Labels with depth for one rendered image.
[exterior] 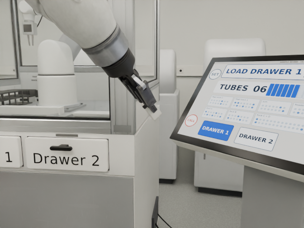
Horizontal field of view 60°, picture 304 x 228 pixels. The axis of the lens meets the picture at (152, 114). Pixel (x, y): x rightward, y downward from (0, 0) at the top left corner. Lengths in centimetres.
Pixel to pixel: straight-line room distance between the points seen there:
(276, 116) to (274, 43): 342
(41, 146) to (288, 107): 76
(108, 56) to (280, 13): 368
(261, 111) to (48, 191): 76
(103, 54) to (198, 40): 347
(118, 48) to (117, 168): 49
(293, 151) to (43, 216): 87
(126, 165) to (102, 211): 20
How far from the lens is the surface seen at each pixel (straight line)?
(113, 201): 98
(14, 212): 117
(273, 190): 76
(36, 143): 99
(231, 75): 81
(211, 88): 81
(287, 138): 64
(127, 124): 88
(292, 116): 67
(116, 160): 92
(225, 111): 73
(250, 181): 78
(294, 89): 71
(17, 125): 104
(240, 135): 67
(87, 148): 92
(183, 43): 399
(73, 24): 51
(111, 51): 55
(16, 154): 104
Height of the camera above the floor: 116
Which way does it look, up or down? 10 degrees down
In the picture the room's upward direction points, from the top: straight up
